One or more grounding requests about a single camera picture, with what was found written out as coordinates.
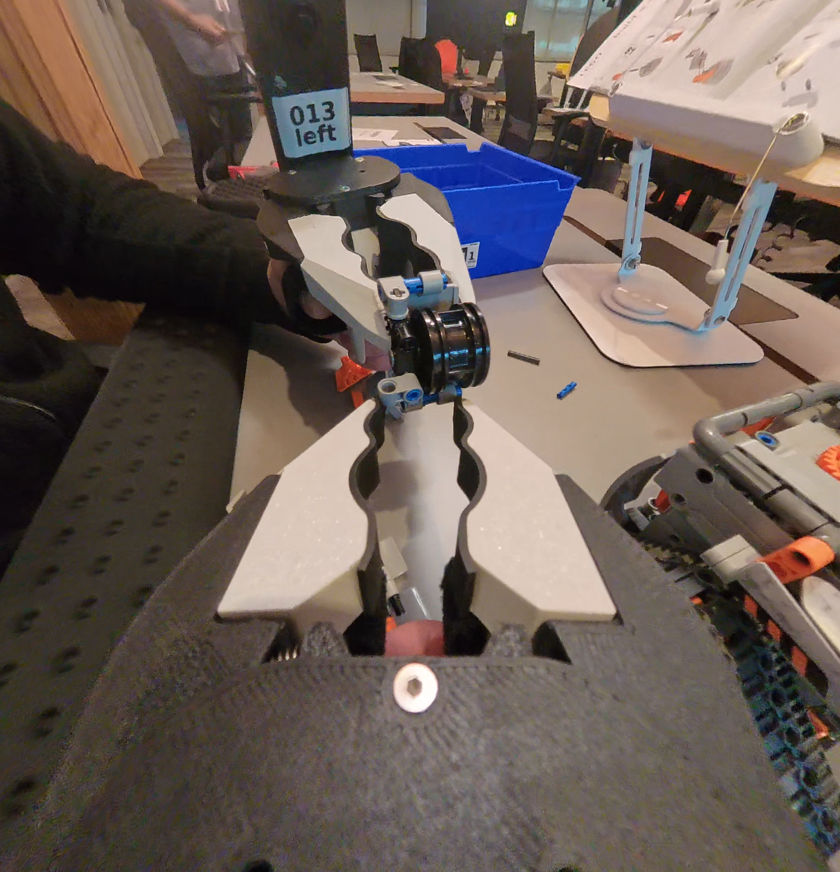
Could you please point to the orange office chair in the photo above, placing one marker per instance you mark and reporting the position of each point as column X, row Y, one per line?
column 448, row 54

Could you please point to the person's left hand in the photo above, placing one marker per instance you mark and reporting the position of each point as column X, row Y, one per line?
column 314, row 312

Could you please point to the tall black office chair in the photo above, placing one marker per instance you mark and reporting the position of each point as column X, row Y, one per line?
column 522, row 88

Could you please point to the black toy wheel assembly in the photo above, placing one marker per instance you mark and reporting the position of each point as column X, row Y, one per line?
column 454, row 340

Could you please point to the short blue toy pin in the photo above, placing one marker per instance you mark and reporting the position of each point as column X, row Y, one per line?
column 566, row 390

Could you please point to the blue plastic bin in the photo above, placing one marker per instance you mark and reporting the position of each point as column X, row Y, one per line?
column 515, row 218

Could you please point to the white papers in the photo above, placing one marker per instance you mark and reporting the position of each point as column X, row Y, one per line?
column 393, row 136

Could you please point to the large orange ridged toy piece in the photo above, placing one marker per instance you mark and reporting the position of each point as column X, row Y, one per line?
column 352, row 375

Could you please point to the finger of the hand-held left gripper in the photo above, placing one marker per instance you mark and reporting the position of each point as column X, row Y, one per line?
column 331, row 272
column 433, row 231

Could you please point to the small black office chair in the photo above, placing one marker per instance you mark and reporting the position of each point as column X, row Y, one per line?
column 367, row 51

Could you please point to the person's left forearm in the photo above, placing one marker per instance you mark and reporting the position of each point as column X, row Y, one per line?
column 120, row 225

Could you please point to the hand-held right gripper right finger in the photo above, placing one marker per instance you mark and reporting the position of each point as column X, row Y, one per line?
column 536, row 545

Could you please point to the white book stand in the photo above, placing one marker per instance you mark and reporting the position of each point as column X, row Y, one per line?
column 665, row 340

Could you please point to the short black toy pin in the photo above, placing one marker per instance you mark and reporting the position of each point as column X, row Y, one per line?
column 523, row 357

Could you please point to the person's right hand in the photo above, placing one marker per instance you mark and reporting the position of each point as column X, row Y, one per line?
column 413, row 640

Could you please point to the white instruction booklet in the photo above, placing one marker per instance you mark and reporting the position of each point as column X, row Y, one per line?
column 699, row 48

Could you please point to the background wooden table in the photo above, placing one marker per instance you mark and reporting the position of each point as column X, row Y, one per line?
column 393, row 95

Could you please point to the dark brown desk mat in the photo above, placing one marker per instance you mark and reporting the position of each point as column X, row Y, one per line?
column 679, row 253

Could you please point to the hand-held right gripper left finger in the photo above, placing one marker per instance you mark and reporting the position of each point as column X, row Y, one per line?
column 304, row 545

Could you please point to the grey tracked toy robot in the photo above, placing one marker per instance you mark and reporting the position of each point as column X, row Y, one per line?
column 767, row 463

